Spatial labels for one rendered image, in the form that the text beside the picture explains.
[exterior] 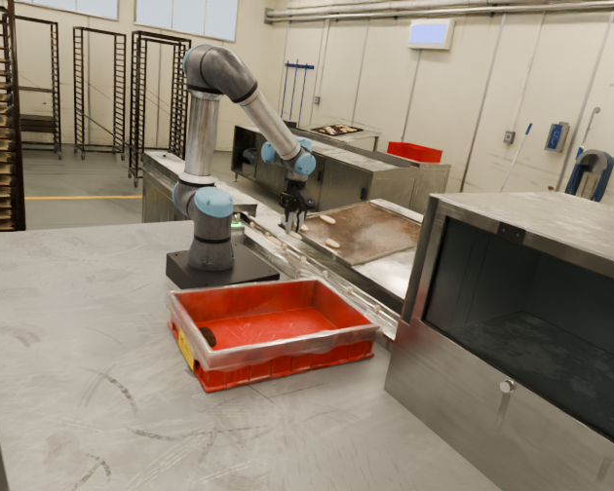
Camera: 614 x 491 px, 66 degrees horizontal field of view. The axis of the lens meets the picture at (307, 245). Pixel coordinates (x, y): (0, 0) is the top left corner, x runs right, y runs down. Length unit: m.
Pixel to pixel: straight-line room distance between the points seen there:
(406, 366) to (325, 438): 0.25
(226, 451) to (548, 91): 4.94
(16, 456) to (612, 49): 5.09
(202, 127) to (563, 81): 4.33
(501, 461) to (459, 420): 0.10
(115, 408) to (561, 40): 5.10
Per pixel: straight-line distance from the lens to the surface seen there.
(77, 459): 0.98
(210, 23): 9.16
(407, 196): 4.90
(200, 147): 1.55
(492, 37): 5.95
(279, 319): 1.41
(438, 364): 1.06
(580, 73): 5.34
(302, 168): 1.58
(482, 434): 1.04
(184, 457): 0.96
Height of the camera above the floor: 1.48
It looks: 19 degrees down
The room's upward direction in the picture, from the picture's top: 8 degrees clockwise
